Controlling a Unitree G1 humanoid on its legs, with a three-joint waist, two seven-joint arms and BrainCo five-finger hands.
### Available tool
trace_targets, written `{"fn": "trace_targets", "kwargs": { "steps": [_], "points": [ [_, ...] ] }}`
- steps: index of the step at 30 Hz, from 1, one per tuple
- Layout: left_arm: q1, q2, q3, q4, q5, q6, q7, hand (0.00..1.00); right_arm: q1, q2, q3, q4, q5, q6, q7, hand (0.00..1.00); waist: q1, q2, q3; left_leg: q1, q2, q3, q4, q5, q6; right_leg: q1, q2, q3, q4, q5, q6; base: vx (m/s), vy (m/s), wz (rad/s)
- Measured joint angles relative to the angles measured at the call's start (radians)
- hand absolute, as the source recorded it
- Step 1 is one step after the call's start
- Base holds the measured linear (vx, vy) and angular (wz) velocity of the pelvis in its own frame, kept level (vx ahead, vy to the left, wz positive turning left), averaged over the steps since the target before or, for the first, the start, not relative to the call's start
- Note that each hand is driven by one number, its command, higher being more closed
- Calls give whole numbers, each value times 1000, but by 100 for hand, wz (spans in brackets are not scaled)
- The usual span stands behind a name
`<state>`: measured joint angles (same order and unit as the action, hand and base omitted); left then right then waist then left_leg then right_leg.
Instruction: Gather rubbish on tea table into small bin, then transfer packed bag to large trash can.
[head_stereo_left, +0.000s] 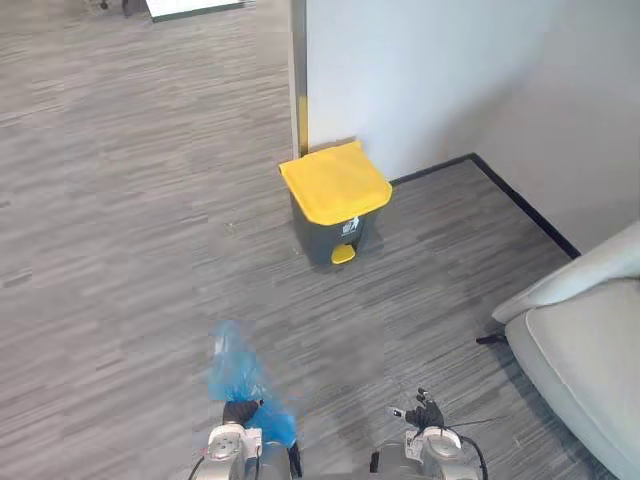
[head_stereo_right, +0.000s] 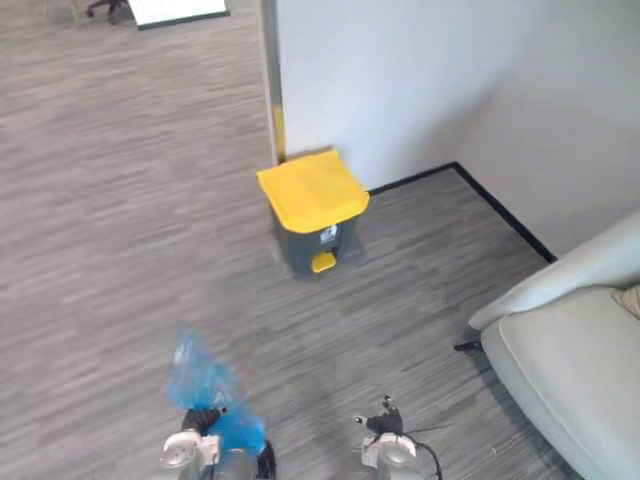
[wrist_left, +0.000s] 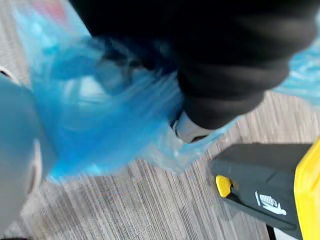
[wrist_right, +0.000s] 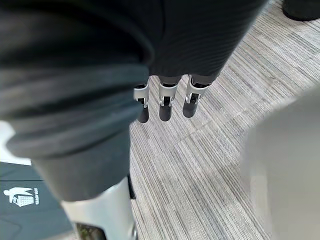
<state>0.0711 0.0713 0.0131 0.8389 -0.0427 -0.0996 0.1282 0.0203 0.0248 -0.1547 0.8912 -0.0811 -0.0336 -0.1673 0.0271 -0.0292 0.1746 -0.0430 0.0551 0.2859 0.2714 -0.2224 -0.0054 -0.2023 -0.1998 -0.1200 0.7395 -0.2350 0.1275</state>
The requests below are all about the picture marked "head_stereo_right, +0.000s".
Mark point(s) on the white board panel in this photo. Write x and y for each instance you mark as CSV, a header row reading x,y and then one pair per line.
x,y
175,11

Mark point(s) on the beige patterned cushion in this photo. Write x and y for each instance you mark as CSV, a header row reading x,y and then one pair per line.
x,y
630,301

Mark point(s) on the black baseboard strip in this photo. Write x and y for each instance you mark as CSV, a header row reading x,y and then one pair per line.
x,y
500,206

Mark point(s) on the black office chair base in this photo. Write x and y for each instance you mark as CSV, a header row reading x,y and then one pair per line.
x,y
107,6

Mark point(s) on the grey corner post yellow stripe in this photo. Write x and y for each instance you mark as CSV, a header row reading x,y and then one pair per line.
x,y
275,80

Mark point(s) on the white trash can label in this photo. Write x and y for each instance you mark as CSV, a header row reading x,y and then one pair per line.
x,y
328,234

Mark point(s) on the blue plastic rubbish bag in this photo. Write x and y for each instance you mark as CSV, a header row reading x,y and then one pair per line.
x,y
235,432

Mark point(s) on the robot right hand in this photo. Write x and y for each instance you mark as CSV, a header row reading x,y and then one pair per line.
x,y
387,424

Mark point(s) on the yellow trash can pedal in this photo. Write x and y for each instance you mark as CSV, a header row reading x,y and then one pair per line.
x,y
323,263

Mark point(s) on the light grey sofa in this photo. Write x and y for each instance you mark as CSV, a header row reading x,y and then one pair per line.
x,y
560,360

